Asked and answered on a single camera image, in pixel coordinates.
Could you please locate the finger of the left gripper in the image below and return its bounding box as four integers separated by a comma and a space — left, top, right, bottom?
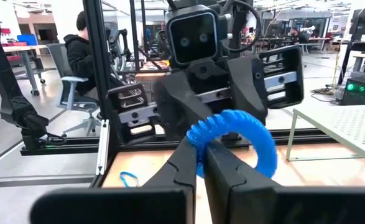
153, 70, 215, 142
226, 55, 269, 126

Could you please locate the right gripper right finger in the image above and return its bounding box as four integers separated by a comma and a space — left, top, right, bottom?
203, 145, 283, 224

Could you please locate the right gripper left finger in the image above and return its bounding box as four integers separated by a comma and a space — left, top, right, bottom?
142, 136, 199, 224

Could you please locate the blue spiral coil band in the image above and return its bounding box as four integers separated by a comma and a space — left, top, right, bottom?
186, 109, 279, 180

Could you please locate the grey office chair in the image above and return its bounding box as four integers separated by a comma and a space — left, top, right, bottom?
46, 42, 105, 138

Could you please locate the light wooden desk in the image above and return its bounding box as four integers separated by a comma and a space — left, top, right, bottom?
1, 44, 50, 97

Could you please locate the thin blue rubber band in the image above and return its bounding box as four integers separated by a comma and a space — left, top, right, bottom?
119, 171, 139, 189

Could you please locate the person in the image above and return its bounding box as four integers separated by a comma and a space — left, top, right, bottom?
290, 26, 310, 45
63, 11, 122, 98

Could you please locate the pale green perforated shelf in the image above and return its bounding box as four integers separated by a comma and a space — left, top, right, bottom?
285, 103, 365, 169

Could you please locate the black computer with green lights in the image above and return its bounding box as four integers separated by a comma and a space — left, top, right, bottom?
340, 73, 365, 106

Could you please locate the blue box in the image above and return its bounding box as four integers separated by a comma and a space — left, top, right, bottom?
16, 33, 39, 46

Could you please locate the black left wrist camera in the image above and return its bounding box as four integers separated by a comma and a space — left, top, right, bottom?
165, 4, 221, 68

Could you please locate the bundle of floor cables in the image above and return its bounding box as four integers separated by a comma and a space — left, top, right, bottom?
310, 86, 337, 96

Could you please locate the silver aluminium bracket bar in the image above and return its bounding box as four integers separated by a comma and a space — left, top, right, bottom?
95, 119, 111, 176

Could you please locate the black aluminium table frame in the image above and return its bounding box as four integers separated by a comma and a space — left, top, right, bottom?
19, 0, 338, 189

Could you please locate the black robot arm with cable loop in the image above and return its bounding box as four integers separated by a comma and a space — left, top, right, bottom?
0, 2, 67, 152

